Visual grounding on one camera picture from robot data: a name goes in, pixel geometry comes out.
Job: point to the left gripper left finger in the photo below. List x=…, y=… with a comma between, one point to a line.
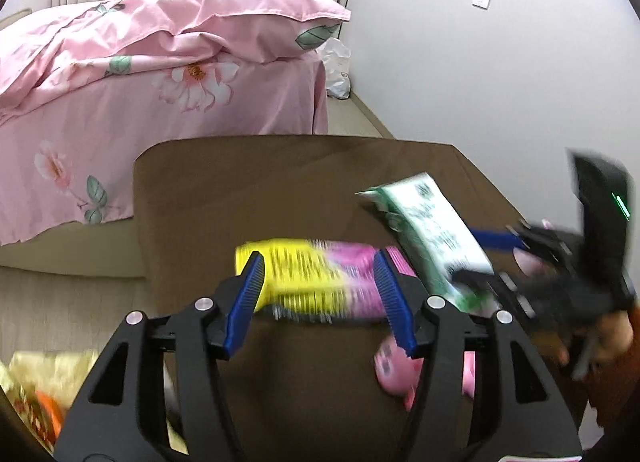
x=119, y=413

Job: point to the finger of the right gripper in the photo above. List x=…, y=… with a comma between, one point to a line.
x=497, y=290
x=501, y=241

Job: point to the white green carton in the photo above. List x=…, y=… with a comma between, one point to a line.
x=435, y=240

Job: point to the white plastic bag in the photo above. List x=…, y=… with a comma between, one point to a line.
x=335, y=57

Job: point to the person's right hand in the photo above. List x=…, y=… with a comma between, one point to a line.
x=595, y=336

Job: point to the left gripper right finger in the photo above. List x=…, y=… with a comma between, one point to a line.
x=484, y=393

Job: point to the orange plastic package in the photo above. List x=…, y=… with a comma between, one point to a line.
x=55, y=413

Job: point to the red knit sleeve forearm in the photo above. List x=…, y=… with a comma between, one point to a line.
x=612, y=387

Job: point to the pink lidded bottle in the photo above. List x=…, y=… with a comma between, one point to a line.
x=530, y=264

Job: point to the yellow trash bag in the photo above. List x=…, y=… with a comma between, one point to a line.
x=58, y=374

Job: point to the yellow pink snack bag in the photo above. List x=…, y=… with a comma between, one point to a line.
x=316, y=281

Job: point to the pink floral bed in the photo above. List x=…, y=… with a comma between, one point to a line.
x=86, y=88

